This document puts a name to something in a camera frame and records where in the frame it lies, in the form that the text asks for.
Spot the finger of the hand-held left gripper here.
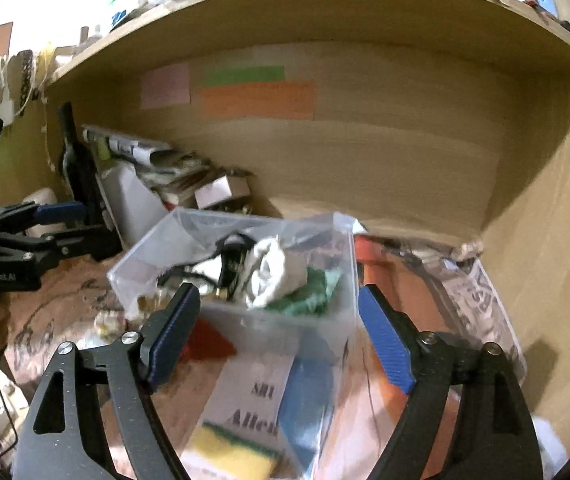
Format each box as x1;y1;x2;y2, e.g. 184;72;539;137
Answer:
0;225;123;281
0;201;88;233

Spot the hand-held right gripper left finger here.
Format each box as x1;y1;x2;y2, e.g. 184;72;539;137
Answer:
12;283;202;480

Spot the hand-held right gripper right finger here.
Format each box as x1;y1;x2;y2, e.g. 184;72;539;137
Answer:
357;284;543;480

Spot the black and white cloth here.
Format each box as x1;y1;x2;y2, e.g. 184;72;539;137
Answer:
157;231;256;303

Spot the clear plastic storage box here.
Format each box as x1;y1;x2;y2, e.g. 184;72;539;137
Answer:
106;207;360;480

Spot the green cloth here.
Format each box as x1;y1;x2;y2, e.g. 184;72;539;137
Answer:
265;267;343;317

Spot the white cable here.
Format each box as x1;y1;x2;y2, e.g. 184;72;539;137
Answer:
242;236;310;309

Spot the white soft cloth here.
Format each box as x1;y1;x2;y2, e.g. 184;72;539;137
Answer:
530;412;568;480

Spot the red triangular piece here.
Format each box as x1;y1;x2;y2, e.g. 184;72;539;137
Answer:
182;319;238;361

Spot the black stand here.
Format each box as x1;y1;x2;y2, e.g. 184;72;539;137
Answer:
57;101;118;261

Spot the orange book cover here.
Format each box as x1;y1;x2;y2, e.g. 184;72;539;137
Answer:
352;234;466;361

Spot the patterned brown cloth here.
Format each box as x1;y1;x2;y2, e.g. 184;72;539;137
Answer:
2;255;136;391

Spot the white plastic container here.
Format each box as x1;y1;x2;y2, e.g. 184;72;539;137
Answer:
102;165;170;248

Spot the blue sponge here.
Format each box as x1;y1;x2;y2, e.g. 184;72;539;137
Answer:
277;357;338;471

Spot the white printed paper sheet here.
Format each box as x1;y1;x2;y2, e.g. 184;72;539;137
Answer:
197;350;296;448

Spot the clear plastic bag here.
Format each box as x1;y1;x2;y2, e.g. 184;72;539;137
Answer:
390;237;528;386

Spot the stack of newspapers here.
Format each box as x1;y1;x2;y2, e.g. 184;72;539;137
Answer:
82;125;253;206

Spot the yellow green sponge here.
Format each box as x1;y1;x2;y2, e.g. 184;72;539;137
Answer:
185;422;280;480

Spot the small cardboard box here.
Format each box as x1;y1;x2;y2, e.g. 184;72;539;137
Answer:
194;172;252;211

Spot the pink sticky note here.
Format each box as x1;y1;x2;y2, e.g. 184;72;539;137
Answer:
140;62;192;110

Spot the wooden shelf unit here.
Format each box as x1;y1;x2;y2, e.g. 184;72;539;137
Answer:
0;0;570;461

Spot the orange sticky note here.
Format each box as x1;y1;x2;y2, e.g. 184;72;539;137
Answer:
200;81;316;121

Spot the green sticky note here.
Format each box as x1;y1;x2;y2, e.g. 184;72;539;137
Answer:
204;65;286;86

